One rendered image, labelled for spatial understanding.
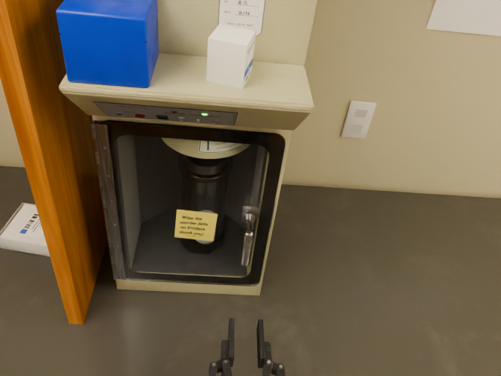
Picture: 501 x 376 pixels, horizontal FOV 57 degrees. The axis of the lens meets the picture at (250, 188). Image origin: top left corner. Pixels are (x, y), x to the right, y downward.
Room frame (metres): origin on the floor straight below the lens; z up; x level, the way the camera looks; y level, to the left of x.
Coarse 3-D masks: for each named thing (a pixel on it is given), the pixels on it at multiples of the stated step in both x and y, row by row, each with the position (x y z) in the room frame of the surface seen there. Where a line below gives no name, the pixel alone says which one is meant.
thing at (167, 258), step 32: (128, 128) 0.59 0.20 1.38; (160, 128) 0.60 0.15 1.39; (192, 128) 0.61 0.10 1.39; (128, 160) 0.59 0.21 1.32; (160, 160) 0.60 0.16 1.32; (192, 160) 0.60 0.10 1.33; (224, 160) 0.61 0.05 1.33; (256, 160) 0.62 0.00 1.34; (128, 192) 0.59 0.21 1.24; (160, 192) 0.60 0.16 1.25; (192, 192) 0.60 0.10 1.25; (224, 192) 0.61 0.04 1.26; (256, 192) 0.62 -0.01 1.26; (128, 224) 0.59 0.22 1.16; (160, 224) 0.60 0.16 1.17; (224, 224) 0.61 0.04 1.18; (256, 224) 0.62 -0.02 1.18; (128, 256) 0.59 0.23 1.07; (160, 256) 0.60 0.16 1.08; (192, 256) 0.60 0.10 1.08; (224, 256) 0.61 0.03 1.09; (256, 256) 0.62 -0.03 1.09
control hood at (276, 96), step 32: (160, 64) 0.57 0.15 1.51; (192, 64) 0.59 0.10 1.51; (256, 64) 0.61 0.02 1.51; (288, 64) 0.63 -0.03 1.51; (96, 96) 0.49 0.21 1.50; (128, 96) 0.50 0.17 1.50; (160, 96) 0.50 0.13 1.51; (192, 96) 0.50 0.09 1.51; (224, 96) 0.51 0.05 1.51; (256, 96) 0.52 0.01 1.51; (288, 96) 0.53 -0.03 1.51; (288, 128) 0.60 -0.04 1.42
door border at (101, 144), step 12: (96, 132) 0.59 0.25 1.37; (96, 144) 0.58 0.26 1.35; (108, 144) 0.59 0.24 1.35; (108, 156) 0.59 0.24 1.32; (108, 168) 0.59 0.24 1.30; (108, 180) 0.59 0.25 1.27; (108, 192) 0.59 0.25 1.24; (108, 204) 0.59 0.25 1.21; (108, 216) 0.59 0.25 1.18; (120, 240) 0.59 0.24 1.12; (120, 252) 0.59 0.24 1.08; (120, 264) 0.59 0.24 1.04; (120, 276) 0.59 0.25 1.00
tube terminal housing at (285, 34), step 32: (160, 0) 0.61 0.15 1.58; (192, 0) 0.62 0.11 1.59; (288, 0) 0.63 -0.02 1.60; (160, 32) 0.61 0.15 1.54; (192, 32) 0.62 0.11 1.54; (288, 32) 0.63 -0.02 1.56; (224, 128) 0.62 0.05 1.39; (256, 128) 0.63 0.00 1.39; (128, 288) 0.60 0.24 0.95; (160, 288) 0.61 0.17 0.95; (192, 288) 0.62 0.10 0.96; (224, 288) 0.62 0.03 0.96; (256, 288) 0.63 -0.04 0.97
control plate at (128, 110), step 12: (108, 108) 0.53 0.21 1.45; (120, 108) 0.53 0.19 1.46; (132, 108) 0.53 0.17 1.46; (144, 108) 0.53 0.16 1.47; (156, 108) 0.53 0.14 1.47; (168, 108) 0.52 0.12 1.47; (180, 108) 0.52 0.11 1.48; (168, 120) 0.58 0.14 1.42; (192, 120) 0.57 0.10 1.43; (204, 120) 0.57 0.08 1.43; (228, 120) 0.56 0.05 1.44
